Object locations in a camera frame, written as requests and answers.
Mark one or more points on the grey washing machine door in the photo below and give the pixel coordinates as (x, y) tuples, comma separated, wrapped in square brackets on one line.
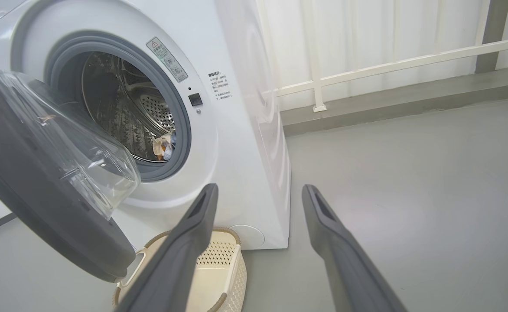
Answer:
[(28, 195)]

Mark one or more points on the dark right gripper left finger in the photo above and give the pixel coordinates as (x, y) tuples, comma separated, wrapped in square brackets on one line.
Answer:
[(176, 260)]

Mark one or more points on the white front-load washing machine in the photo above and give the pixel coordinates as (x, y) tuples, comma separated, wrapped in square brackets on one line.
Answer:
[(236, 151)]

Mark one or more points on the grey warning sticker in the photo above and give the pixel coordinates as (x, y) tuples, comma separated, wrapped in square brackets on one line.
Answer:
[(167, 60)]

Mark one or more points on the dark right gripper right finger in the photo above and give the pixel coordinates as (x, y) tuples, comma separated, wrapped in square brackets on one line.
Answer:
[(345, 260)]

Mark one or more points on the orange blue cream patterned garment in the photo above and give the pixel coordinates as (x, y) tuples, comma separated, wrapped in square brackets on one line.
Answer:
[(164, 147)]

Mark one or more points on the white metal railing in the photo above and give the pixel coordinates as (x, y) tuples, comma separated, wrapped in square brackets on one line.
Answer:
[(366, 69)]

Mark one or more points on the cream perforated laundry basket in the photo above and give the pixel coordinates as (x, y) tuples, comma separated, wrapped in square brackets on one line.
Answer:
[(215, 277)]

